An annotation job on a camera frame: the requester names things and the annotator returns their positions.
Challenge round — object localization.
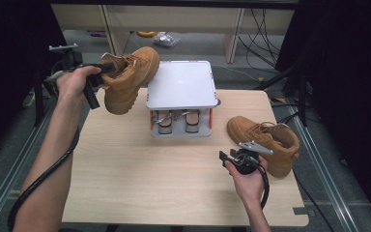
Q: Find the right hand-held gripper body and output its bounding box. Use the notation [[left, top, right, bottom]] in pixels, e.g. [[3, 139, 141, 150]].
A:
[[230, 140, 274, 176]]

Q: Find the bundle of black floor cables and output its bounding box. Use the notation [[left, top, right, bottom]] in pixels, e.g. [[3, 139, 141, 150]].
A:
[[238, 8, 283, 70]]

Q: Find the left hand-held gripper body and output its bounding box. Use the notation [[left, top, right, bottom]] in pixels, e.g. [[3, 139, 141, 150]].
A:
[[48, 43, 101, 110]]

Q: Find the yellow ring-shaped object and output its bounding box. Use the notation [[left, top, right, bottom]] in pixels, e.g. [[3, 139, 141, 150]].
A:
[[136, 30, 158, 39]]

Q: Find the person's left hand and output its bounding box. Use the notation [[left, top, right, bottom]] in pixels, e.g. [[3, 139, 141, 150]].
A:
[[56, 66, 102, 104]]

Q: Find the person's right hand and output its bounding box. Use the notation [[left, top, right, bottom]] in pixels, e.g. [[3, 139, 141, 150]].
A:
[[224, 157, 269, 207]]

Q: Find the black curtain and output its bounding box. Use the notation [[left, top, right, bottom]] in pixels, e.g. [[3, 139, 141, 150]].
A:
[[0, 0, 85, 162], [274, 0, 371, 223]]

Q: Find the black sandal with glitter strap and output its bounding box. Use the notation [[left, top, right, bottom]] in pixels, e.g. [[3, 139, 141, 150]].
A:
[[150, 109, 176, 135], [173, 109, 203, 134]]

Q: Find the white two-tier shoe rack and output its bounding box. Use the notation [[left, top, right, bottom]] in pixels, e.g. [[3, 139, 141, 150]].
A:
[[145, 60, 221, 139]]

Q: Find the clear plastic bag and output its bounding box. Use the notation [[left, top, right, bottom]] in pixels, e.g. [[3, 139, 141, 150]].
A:
[[153, 31, 181, 48]]

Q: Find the tan suede boot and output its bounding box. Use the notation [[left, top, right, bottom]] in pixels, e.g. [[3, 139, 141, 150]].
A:
[[100, 45, 160, 116], [226, 115, 301, 179]]

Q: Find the aluminium floor rail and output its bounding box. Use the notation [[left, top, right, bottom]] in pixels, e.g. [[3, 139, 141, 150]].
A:
[[286, 96, 360, 232], [0, 95, 62, 232]]

